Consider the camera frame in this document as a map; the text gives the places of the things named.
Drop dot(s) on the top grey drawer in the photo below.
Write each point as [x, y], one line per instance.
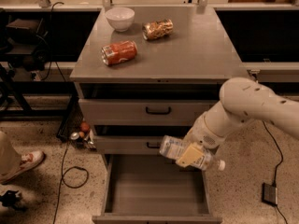
[146, 104]

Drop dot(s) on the grey drawer cabinet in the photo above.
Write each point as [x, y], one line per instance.
[197, 52]

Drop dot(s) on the orange soda can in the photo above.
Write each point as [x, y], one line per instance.
[119, 52]

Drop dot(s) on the black power adapter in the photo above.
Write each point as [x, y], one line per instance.
[270, 194]

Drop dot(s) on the white ceramic bowl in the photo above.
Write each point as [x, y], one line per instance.
[120, 18]

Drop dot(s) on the gold crumpled can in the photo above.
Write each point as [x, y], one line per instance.
[157, 29]

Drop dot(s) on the black tripod piece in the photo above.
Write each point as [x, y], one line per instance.
[12, 199]

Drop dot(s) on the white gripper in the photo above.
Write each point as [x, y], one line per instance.
[201, 135]

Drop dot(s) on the bottom grey drawer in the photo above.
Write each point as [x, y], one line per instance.
[150, 189]

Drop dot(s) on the clear plastic water bottle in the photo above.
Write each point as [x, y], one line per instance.
[172, 148]

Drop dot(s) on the black equipment on left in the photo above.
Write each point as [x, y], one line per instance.
[23, 44]

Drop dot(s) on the orange ball on floor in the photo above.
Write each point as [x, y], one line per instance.
[84, 127]

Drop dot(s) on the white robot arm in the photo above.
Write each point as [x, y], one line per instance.
[242, 100]

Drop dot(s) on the grey drawer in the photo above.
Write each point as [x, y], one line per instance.
[146, 104]
[121, 139]
[150, 189]

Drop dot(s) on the beige trouser leg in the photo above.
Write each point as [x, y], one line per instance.
[10, 159]

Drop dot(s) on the middle grey drawer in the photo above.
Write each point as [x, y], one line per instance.
[121, 139]

